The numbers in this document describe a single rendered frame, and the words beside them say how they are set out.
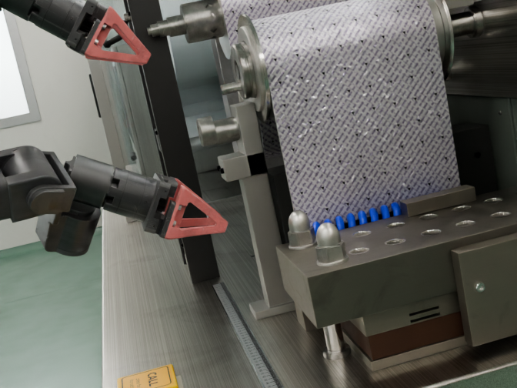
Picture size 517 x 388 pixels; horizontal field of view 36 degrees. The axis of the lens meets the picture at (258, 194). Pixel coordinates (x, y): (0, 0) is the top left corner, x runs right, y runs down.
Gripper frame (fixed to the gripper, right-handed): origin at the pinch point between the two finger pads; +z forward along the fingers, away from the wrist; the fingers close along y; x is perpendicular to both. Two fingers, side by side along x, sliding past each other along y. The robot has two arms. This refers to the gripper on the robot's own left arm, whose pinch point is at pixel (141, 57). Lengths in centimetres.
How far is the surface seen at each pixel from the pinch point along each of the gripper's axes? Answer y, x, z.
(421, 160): 6.7, 5.2, 38.9
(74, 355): -270, -127, 47
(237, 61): 1.9, 5.4, 11.2
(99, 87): -96, -6, -2
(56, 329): -320, -133, 38
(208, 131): -1.5, -4.6, 12.5
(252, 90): 2.7, 2.9, 14.7
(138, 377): 13.8, -35.0, 16.2
